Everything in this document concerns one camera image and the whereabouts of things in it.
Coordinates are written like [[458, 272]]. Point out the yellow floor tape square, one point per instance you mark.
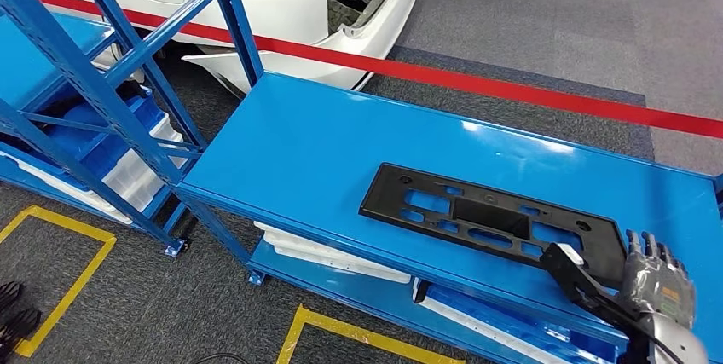
[[361, 332], [73, 225]]

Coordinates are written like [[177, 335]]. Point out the black part in bin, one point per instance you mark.
[[421, 291]]

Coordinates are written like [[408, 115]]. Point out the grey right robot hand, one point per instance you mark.
[[661, 288]]

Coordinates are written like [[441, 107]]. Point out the person's black shoe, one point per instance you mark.
[[20, 327], [8, 293]]

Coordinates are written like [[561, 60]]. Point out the blue plastic bin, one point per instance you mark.
[[508, 322], [85, 147]]

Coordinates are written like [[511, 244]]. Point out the blue metal shelf rack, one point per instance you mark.
[[85, 78], [316, 147]]

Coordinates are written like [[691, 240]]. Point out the black plastic panel part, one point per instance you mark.
[[384, 203]]

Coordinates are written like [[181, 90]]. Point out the red barrier belt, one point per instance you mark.
[[452, 79]]

